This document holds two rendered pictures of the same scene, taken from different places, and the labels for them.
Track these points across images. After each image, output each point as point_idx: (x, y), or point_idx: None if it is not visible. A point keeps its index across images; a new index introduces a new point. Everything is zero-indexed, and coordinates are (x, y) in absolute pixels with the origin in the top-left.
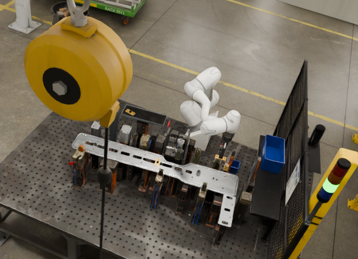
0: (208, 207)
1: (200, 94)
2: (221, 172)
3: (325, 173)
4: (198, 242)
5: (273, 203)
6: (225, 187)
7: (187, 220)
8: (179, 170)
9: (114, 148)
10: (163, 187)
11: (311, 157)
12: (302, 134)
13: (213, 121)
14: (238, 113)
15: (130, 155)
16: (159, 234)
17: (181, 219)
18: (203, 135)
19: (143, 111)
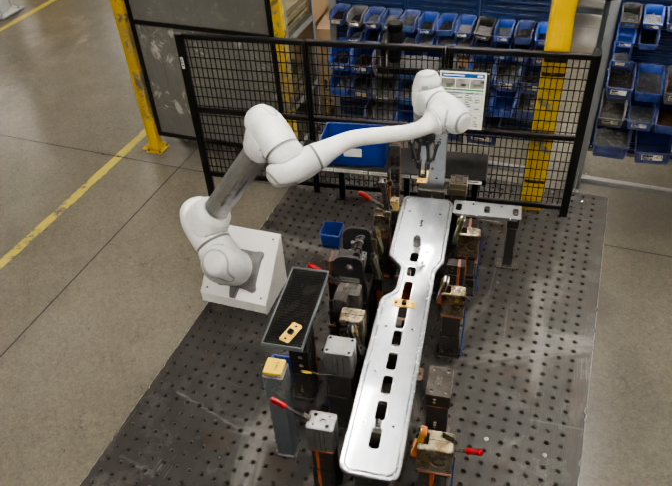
0: None
1: (329, 143)
2: (402, 214)
3: None
4: (509, 285)
5: (456, 157)
6: (437, 210)
7: (470, 300)
8: (416, 270)
9: (380, 382)
10: None
11: (426, 62)
12: (377, 63)
13: (452, 101)
14: (427, 69)
15: (395, 350)
16: (516, 338)
17: (471, 308)
18: (278, 256)
19: (284, 309)
